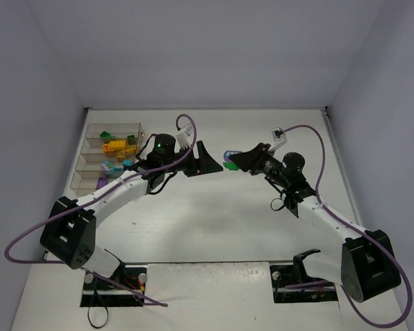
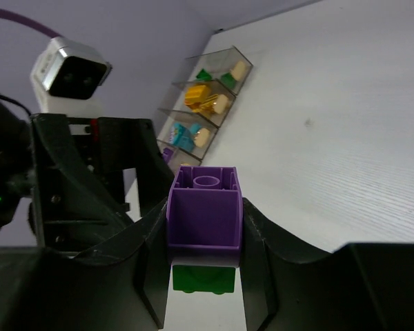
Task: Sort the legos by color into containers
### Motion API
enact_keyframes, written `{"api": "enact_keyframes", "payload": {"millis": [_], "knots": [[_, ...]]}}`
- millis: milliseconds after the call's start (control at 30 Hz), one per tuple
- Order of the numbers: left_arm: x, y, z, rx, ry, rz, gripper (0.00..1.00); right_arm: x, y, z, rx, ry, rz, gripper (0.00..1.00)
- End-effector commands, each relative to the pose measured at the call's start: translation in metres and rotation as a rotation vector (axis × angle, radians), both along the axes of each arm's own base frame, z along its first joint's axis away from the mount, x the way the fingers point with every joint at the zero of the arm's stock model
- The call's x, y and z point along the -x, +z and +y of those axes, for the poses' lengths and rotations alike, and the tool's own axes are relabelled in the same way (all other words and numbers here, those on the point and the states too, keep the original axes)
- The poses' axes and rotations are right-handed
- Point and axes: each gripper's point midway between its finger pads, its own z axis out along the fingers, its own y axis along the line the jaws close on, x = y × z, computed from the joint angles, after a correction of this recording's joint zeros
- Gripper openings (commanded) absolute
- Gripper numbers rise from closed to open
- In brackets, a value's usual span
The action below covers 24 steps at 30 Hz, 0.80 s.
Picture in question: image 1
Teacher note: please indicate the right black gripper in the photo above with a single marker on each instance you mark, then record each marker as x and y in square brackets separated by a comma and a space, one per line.
[259, 160]

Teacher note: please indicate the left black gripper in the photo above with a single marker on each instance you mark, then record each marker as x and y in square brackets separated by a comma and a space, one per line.
[196, 160]

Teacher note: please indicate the purple lego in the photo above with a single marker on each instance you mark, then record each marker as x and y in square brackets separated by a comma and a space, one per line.
[228, 154]

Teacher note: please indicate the yellow curved lego brick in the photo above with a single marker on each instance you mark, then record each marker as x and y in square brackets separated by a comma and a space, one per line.
[130, 150]

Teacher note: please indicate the teal square lego brick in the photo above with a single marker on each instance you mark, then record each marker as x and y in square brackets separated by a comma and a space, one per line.
[127, 163]

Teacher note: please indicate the dark green lego brick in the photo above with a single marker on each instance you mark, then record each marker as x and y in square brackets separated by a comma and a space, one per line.
[132, 139]

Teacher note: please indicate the purple lego brick front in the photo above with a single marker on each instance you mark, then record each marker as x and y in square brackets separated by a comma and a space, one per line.
[101, 182]

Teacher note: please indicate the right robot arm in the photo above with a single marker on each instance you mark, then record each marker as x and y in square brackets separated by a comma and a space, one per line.
[359, 260]

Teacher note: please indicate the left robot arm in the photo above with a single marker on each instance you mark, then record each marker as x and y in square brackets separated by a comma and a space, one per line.
[71, 234]

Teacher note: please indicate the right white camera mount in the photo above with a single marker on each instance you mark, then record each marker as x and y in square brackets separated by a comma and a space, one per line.
[279, 139]

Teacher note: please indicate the right base mount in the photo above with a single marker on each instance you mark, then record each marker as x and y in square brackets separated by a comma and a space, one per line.
[291, 284]

